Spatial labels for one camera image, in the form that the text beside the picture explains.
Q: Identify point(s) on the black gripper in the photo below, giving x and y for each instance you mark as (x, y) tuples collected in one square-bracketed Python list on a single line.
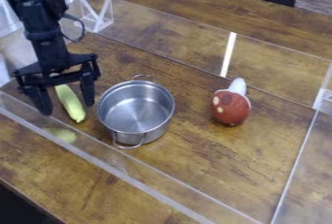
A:
[(34, 80)]

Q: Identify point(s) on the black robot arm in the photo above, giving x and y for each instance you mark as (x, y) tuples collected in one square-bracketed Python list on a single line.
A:
[(41, 18)]

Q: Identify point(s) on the small steel pot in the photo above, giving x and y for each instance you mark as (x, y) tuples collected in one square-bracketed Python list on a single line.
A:
[(136, 110)]

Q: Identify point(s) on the red toy mushroom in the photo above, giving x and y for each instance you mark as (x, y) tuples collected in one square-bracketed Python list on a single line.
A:
[(231, 105)]

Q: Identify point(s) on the clear acrylic bracket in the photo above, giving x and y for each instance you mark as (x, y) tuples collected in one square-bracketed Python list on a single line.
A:
[(97, 21)]

